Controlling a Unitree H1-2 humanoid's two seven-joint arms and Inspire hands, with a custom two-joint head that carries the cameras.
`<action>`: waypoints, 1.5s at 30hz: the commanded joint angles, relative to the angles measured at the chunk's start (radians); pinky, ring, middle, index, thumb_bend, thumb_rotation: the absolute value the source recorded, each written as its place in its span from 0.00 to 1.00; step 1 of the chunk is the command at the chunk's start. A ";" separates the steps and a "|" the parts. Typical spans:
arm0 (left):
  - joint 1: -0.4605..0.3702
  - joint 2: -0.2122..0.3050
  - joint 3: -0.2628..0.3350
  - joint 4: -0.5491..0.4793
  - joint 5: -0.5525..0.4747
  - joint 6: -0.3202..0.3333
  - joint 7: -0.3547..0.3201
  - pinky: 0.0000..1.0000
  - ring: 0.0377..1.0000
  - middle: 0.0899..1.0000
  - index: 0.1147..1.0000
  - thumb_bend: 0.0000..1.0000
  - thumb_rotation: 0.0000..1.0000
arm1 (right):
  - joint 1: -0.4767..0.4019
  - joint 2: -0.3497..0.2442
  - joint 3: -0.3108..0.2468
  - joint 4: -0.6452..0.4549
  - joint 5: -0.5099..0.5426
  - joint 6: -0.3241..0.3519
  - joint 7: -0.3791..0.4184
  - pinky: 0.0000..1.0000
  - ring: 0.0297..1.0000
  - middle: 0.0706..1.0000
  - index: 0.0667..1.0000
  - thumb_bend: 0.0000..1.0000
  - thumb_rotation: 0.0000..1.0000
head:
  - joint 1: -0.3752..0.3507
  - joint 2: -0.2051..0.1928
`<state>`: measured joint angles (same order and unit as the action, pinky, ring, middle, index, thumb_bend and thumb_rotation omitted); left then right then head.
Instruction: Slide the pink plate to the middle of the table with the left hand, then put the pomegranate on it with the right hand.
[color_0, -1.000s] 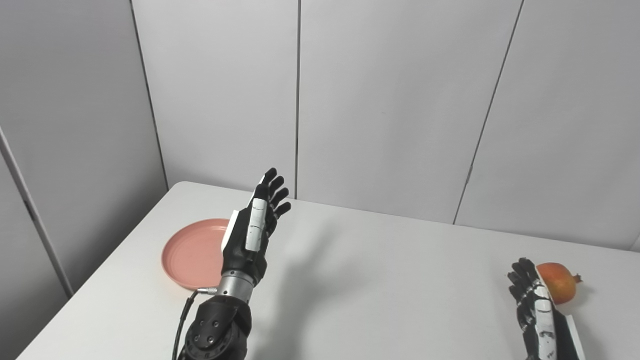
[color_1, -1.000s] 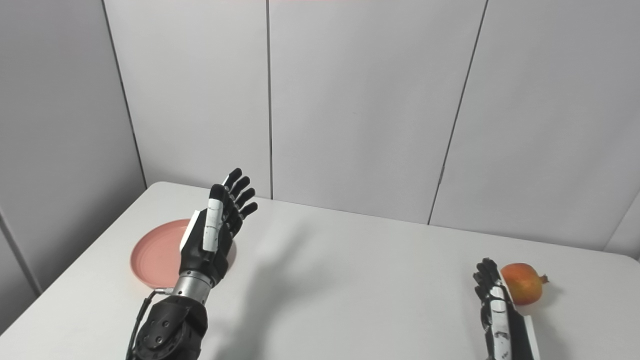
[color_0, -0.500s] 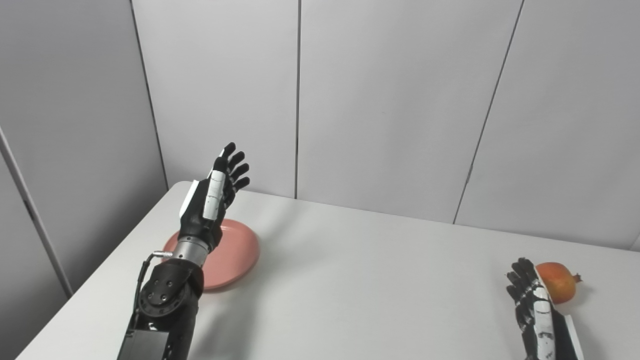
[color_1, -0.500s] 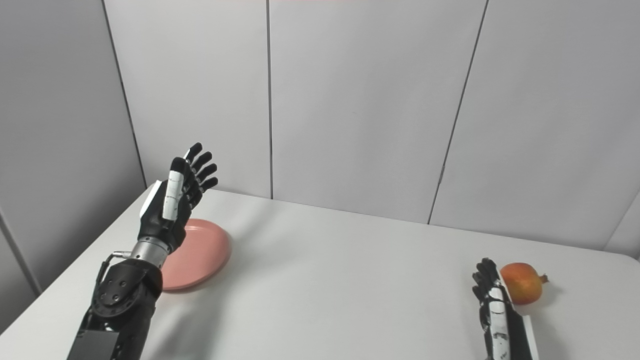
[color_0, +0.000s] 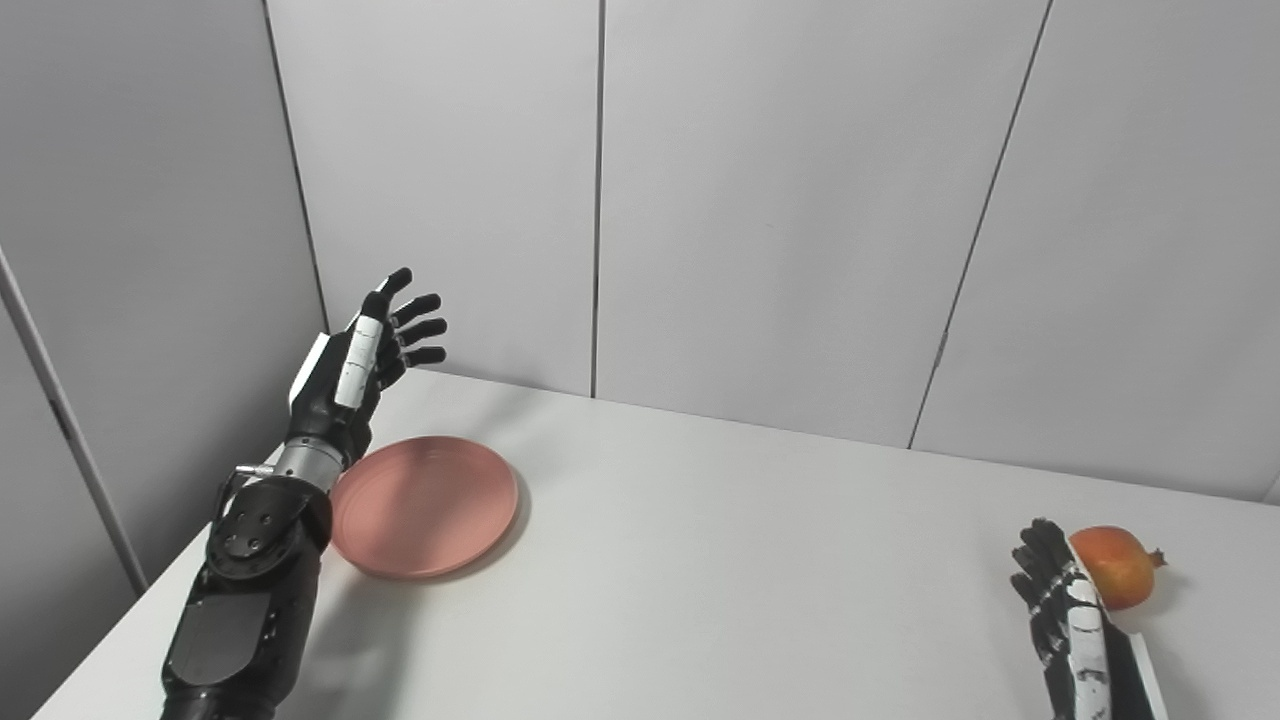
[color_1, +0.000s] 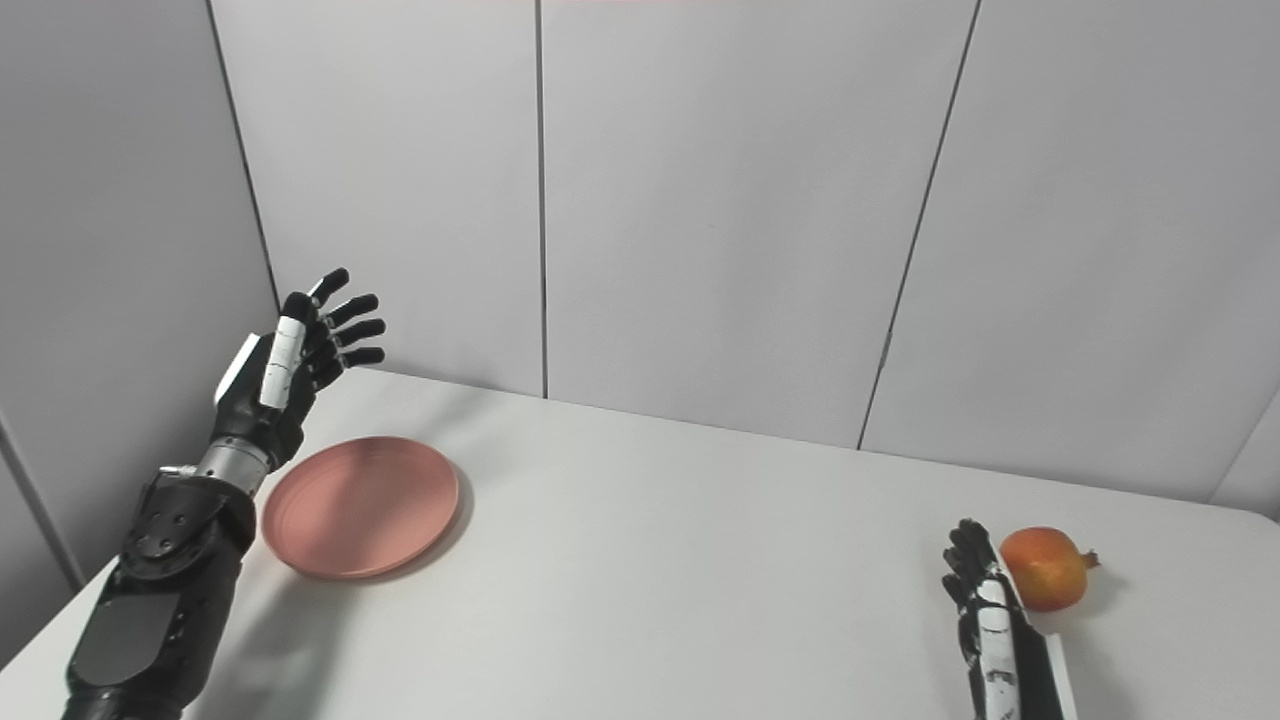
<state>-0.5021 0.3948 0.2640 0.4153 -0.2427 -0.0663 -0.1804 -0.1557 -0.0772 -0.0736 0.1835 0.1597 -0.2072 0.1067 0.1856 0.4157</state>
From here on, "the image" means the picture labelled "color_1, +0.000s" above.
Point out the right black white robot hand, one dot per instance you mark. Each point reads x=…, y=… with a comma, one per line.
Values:
x=1000, y=650

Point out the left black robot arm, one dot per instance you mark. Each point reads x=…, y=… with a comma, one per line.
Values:
x=160, y=600

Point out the red yellow pomegranate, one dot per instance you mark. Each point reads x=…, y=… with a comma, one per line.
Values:
x=1045, y=570

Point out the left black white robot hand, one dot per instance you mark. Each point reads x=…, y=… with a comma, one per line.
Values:
x=275, y=385

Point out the pink round plate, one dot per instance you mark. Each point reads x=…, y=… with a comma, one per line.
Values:
x=360, y=505

